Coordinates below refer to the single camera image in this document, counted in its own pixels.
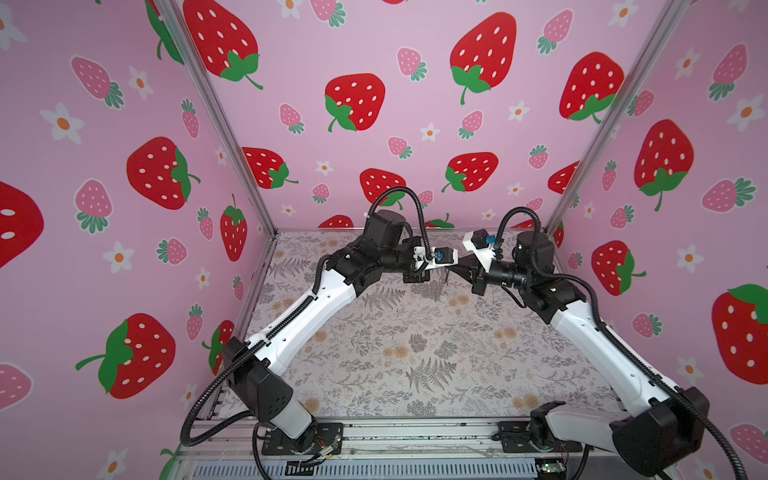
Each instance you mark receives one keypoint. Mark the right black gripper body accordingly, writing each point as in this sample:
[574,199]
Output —
[499,274]

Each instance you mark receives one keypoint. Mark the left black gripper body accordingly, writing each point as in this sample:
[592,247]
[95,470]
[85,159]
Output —
[408,277]

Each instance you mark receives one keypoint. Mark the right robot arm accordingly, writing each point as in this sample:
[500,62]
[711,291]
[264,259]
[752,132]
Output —
[659,424]

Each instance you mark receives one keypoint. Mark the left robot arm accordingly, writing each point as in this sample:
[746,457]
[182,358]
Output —
[253,367]

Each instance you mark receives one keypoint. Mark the right aluminium corner post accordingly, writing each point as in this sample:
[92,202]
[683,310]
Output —
[659,35]

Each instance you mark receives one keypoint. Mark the aluminium corner post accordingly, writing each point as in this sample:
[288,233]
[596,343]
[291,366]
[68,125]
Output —
[171,10]
[659,35]

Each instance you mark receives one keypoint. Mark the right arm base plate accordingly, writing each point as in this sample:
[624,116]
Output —
[528,438]

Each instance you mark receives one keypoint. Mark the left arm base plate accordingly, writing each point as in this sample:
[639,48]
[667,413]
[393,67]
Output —
[323,436]

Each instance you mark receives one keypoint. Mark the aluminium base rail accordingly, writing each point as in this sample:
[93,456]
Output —
[398,448]

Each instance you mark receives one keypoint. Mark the left aluminium corner post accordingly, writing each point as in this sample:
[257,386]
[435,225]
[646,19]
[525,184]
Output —
[171,10]

